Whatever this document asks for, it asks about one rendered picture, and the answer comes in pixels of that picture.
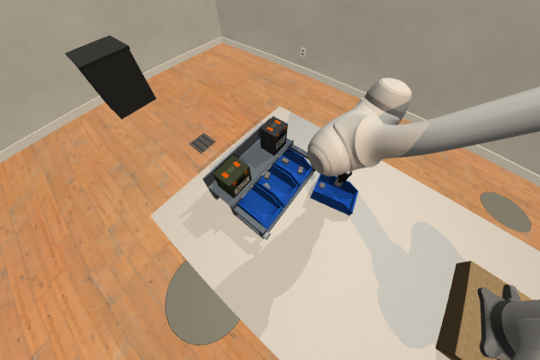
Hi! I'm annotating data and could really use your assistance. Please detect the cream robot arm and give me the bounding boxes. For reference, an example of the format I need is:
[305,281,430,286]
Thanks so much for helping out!
[307,78,540,360]

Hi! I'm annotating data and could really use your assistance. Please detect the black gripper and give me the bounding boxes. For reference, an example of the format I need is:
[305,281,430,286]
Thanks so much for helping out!
[334,171,353,186]

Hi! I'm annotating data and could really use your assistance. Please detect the grey metal shelf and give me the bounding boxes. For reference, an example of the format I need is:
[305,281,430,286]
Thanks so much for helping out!
[203,128,315,240]

